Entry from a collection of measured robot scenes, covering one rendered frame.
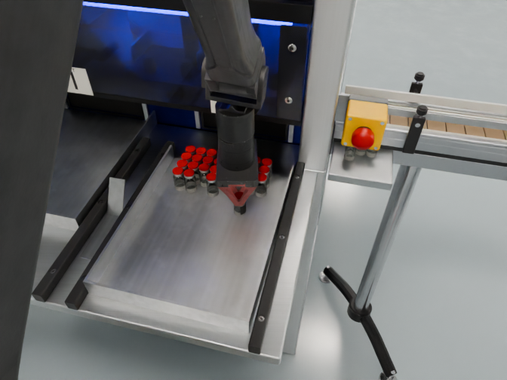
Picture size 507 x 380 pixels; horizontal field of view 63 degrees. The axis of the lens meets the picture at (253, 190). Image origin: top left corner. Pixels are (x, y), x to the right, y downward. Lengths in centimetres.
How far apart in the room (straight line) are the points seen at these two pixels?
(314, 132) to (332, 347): 99
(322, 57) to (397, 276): 127
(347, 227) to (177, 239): 130
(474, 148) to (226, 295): 59
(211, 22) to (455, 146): 66
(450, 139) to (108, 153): 72
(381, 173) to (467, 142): 19
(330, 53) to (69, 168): 57
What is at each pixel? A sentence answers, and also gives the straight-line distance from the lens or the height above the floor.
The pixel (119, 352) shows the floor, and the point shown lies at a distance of 166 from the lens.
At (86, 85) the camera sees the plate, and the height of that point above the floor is 101.
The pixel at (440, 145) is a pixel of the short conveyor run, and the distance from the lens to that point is 95.
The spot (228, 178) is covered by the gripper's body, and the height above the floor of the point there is 101.
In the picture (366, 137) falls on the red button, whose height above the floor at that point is 101.
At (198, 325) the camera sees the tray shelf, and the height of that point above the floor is 88.
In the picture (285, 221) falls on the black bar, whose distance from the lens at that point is 73.
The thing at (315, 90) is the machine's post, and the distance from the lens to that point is 75.
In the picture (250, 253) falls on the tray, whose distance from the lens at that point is 71.
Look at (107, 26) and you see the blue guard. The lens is 83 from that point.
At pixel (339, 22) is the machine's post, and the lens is 69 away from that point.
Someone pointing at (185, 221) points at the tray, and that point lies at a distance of 76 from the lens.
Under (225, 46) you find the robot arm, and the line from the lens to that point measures 44.
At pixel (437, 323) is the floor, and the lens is 177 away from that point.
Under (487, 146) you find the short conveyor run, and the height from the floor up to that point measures 92.
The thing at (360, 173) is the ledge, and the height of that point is 88.
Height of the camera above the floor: 145
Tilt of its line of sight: 45 degrees down
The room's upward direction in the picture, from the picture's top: straight up
